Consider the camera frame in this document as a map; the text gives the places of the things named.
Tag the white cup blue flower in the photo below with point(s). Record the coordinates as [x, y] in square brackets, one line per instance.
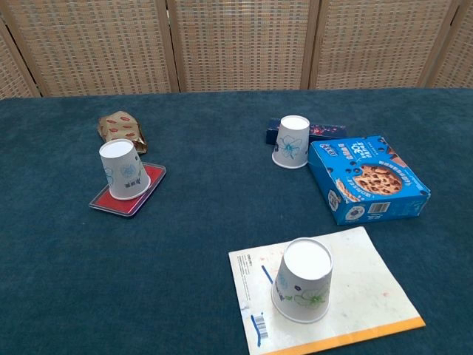
[292, 144]

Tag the teal table cloth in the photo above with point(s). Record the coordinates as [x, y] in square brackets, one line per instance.
[203, 222]

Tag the blue cookie box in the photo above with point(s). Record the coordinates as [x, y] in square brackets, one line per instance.
[373, 177]

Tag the woven wooden folding screen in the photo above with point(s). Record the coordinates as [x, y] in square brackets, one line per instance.
[240, 44]

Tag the white cup green flower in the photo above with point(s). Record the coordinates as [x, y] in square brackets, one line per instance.
[303, 281]

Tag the red ink pad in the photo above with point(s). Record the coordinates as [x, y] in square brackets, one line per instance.
[111, 204]

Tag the white cup blue Chinese print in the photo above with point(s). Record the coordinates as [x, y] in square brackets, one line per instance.
[122, 170]

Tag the dark blue small box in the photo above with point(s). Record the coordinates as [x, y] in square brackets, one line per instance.
[329, 130]

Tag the gold red snack packet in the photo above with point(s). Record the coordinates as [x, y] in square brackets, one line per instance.
[118, 125]

